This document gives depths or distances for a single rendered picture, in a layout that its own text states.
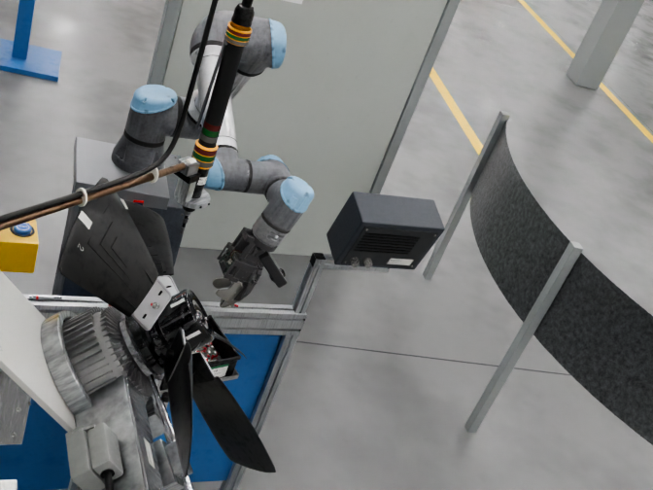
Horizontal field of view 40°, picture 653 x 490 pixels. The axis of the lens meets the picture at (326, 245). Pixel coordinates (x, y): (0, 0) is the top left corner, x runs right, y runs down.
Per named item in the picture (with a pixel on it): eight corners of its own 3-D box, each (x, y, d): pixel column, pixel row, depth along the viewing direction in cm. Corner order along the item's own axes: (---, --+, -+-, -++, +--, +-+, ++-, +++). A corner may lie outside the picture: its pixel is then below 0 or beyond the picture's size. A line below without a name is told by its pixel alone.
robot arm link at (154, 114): (120, 119, 252) (131, 76, 245) (165, 125, 258) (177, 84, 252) (128, 140, 243) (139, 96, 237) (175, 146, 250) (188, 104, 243)
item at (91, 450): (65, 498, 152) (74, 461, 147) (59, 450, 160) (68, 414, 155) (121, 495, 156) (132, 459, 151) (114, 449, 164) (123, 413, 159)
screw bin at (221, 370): (158, 394, 216) (165, 372, 212) (130, 347, 226) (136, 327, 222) (234, 376, 229) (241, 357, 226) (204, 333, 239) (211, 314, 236)
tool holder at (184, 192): (185, 216, 168) (197, 172, 163) (158, 196, 170) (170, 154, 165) (216, 203, 175) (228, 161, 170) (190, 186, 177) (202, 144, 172)
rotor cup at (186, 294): (172, 381, 183) (227, 352, 183) (145, 364, 170) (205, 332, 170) (149, 322, 189) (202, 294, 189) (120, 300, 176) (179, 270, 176)
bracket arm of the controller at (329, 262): (312, 267, 242) (316, 259, 241) (309, 261, 245) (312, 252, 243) (387, 272, 253) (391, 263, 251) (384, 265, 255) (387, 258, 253)
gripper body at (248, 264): (215, 260, 204) (242, 220, 200) (245, 270, 209) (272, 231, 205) (222, 280, 199) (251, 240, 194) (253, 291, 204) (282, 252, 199)
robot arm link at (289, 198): (309, 179, 200) (322, 200, 194) (283, 216, 204) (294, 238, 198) (282, 167, 195) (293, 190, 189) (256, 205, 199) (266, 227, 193)
